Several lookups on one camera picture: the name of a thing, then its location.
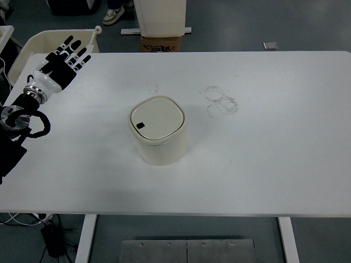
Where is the white table leg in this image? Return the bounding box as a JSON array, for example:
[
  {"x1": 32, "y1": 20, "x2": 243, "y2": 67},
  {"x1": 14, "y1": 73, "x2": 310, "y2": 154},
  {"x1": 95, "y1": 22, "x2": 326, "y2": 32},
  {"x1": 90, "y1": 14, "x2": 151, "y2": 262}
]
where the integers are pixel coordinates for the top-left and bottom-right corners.
[
  {"x1": 74, "y1": 214, "x2": 97, "y2": 263},
  {"x1": 277, "y1": 216, "x2": 301, "y2": 263}
]

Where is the cream plastic crate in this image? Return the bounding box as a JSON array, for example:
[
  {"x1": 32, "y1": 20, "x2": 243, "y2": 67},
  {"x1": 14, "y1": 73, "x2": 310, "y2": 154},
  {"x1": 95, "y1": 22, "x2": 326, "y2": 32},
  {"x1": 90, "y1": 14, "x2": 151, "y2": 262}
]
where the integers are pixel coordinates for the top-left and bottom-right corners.
[{"x1": 7, "y1": 25, "x2": 103, "y2": 86}]

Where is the white side table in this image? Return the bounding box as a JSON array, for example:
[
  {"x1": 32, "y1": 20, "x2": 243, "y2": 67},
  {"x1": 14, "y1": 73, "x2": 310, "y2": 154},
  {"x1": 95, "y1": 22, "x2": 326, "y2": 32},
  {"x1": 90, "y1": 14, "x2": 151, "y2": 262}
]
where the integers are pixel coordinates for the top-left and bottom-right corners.
[{"x1": 0, "y1": 25, "x2": 15, "y2": 55}]

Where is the grey metal floor bar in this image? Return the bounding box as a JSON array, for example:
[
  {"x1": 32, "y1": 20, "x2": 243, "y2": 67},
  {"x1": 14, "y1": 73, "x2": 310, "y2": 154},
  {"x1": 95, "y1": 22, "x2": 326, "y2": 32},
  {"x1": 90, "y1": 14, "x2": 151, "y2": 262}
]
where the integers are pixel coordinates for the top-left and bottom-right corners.
[{"x1": 121, "y1": 26, "x2": 193, "y2": 36}]

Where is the person's shoe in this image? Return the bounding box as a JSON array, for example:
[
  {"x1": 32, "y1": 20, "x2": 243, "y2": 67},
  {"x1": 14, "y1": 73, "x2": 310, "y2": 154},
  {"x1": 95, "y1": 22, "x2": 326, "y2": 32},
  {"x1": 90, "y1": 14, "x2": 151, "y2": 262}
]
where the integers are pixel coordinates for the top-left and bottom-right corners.
[{"x1": 102, "y1": 5, "x2": 126, "y2": 26}]

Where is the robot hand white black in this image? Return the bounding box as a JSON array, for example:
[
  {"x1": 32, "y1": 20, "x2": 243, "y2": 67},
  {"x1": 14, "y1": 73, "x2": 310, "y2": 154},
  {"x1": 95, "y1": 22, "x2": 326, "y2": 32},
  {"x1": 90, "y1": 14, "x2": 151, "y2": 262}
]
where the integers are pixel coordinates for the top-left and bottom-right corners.
[{"x1": 27, "y1": 35, "x2": 93, "y2": 97}]

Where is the black power adapter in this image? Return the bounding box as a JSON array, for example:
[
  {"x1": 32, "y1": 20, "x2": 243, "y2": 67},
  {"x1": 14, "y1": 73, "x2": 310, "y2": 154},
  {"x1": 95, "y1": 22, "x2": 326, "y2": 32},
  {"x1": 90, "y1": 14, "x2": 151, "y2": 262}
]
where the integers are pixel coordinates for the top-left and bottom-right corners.
[{"x1": 40, "y1": 223, "x2": 65, "y2": 258}]

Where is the brown cardboard box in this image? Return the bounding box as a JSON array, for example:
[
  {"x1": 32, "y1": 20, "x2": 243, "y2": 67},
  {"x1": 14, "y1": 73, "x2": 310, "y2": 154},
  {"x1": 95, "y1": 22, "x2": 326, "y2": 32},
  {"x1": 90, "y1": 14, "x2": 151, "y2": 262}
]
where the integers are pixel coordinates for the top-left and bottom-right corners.
[{"x1": 140, "y1": 35, "x2": 182, "y2": 53}]

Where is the white cable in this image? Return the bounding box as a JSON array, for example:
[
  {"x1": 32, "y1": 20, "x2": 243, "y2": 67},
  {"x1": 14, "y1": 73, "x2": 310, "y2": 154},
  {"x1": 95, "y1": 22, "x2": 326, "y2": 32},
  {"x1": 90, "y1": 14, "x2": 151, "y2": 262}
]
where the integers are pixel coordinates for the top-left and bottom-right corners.
[{"x1": 0, "y1": 212, "x2": 42, "y2": 227}]

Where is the cream trash bin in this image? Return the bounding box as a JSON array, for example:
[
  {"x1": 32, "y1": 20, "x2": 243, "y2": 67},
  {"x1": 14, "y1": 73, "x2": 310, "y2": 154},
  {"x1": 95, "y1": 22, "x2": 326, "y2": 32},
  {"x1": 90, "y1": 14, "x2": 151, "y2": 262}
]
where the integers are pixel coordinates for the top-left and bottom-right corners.
[{"x1": 127, "y1": 95, "x2": 189, "y2": 167}]

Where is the cream trash bin lid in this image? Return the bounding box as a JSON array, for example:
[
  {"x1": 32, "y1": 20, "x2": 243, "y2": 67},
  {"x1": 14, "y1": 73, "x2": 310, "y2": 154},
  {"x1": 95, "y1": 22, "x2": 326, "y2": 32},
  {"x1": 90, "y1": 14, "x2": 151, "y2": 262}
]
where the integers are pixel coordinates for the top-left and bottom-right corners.
[{"x1": 129, "y1": 96, "x2": 185, "y2": 143}]

